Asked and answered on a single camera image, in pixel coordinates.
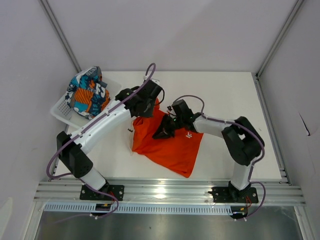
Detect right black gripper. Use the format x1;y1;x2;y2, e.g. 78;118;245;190
152;113;184;140

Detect orange shorts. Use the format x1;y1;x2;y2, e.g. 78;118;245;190
131;106;203;178

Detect colourful patterned shorts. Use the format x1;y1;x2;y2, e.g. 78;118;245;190
65;66;111;120

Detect white plastic basket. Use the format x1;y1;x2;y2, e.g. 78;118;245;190
50;78;122;129

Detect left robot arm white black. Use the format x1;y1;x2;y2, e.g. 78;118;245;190
56;79;163;200

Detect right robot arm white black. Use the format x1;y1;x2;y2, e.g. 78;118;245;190
152;99;265;202

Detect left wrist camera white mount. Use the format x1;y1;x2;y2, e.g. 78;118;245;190
143;75;160;85

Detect left aluminium side rail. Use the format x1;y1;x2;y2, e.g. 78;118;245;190
48;124;70;181

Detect aluminium side rail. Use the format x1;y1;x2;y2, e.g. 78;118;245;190
251;73;292;186
48;124;70;181

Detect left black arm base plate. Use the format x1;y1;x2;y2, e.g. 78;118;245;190
79;184;125;201

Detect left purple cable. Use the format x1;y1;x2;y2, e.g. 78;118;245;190
46;62;157;221

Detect purple cable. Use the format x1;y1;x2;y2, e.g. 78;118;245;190
46;62;157;221
172;94;266;222

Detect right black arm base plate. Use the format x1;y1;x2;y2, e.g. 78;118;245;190
207;186;259;204

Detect slotted white cable duct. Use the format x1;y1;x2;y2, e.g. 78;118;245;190
44;202;233;216

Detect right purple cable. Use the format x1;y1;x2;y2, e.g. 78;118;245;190
172;94;266;222

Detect right aluminium side rail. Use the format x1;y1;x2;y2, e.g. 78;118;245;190
251;73;292;186

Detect aluminium rail beam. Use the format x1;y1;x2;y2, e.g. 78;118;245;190
33;177;306;206

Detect left aluminium frame post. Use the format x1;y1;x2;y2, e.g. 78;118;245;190
38;0;82;72

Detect aluminium frame post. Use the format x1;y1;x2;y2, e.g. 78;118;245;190
255;0;307;80
38;0;82;72

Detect right aluminium frame post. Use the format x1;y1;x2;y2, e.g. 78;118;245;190
255;0;307;80

